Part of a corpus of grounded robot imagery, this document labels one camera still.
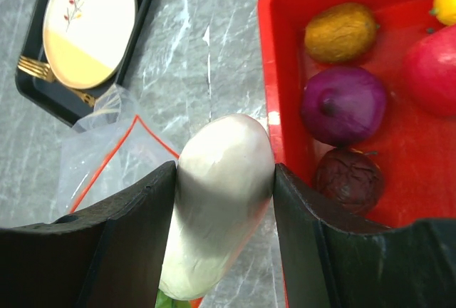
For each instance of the red apple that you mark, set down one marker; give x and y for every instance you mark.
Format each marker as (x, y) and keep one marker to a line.
(429, 71)

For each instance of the yellow lemon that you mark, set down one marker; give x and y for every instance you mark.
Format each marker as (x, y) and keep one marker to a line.
(444, 11)

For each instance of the dark maroon passion fruit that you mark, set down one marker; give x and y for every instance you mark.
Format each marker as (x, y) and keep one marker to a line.
(349, 178)

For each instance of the purple onion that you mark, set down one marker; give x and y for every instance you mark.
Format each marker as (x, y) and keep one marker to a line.
(343, 105)

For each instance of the red plastic bin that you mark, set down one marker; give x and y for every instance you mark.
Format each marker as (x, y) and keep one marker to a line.
(414, 150)

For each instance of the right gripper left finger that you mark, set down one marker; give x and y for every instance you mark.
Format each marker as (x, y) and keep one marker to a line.
(109, 254)

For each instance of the dark green tray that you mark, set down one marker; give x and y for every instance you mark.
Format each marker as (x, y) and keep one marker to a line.
(53, 97)

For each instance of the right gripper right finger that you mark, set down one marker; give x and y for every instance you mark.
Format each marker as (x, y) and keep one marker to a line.
(333, 258)

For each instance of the cream and orange plate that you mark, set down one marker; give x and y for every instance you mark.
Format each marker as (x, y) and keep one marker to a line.
(85, 40)

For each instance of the clear zip bag orange zipper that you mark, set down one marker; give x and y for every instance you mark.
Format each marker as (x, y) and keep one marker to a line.
(107, 151)

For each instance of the gold fork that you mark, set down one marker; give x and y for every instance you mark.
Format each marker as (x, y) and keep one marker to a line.
(44, 72)

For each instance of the brown kiwi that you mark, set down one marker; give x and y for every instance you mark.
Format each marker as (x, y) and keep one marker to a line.
(341, 33)

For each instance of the white radish with leaves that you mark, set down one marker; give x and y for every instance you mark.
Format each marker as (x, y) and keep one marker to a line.
(224, 182)

